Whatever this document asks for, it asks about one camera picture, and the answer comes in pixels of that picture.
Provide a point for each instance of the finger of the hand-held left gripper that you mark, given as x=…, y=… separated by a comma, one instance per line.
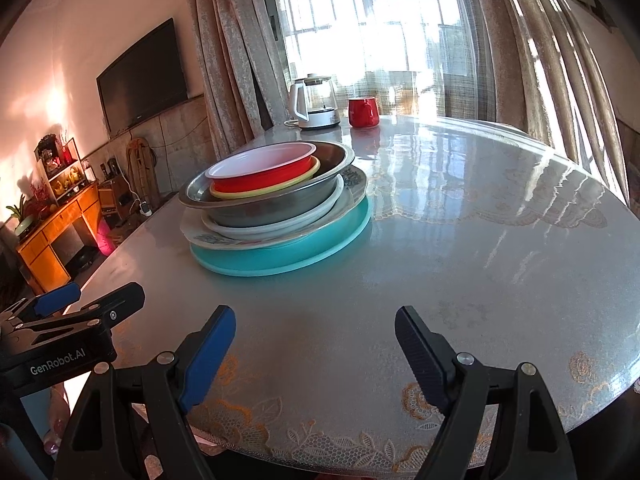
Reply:
x=117, y=305
x=57, y=297

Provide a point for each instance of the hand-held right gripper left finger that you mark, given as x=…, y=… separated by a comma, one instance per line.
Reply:
x=207, y=360

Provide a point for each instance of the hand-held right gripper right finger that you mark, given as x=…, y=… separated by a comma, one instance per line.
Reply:
x=425, y=360

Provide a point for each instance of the teal round plate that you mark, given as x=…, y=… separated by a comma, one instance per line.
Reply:
x=300, y=250

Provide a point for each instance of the small white bowl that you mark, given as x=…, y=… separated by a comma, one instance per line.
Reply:
x=300, y=222

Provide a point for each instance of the stainless steel bowl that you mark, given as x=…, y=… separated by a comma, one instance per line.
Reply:
x=280, y=207

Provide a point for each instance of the yellow plastic bowl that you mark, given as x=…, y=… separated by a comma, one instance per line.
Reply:
x=260, y=190

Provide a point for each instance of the large floral white plate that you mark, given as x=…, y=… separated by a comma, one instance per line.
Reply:
x=350, y=185

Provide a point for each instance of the red plastic bowl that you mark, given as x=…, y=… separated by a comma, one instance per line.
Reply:
x=265, y=177

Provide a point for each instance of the orange wooden cabinet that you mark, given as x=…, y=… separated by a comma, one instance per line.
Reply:
x=55, y=230

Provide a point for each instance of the potted green plant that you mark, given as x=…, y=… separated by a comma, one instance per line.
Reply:
x=20, y=215

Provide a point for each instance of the white charger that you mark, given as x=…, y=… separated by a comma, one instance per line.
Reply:
x=145, y=209

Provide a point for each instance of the glass display case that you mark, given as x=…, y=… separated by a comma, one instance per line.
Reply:
x=57, y=165

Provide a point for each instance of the folded wooden chair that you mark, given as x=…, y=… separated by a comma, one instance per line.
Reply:
x=140, y=170

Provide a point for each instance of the red mug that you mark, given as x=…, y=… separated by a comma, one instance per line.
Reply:
x=362, y=112

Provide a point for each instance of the glass electric kettle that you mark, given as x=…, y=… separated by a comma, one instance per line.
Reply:
x=320, y=115

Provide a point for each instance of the beige curtain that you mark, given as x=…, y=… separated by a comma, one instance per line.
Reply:
x=545, y=60
x=235, y=60

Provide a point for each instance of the sheer window curtain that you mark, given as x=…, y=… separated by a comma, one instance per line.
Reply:
x=380, y=25

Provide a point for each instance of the wall-mounted black television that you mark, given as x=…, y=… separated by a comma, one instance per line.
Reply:
x=142, y=77

